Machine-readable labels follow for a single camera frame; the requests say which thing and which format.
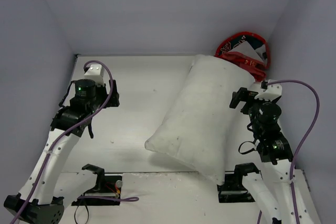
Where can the red navy pillowcase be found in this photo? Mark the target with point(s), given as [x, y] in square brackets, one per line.
[248, 51]

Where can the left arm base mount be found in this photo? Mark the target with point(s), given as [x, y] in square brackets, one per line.
[104, 187]

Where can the white pillow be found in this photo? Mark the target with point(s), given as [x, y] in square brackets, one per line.
[197, 126]

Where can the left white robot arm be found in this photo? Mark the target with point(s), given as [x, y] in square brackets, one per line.
[41, 200]

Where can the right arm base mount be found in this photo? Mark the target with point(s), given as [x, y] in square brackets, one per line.
[232, 190]

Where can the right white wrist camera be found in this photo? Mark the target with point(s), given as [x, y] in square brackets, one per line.
[269, 92]

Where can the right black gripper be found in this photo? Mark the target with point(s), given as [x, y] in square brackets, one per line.
[239, 99]

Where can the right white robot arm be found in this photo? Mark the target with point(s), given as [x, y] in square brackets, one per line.
[274, 190]

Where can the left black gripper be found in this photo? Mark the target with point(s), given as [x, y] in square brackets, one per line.
[113, 98]

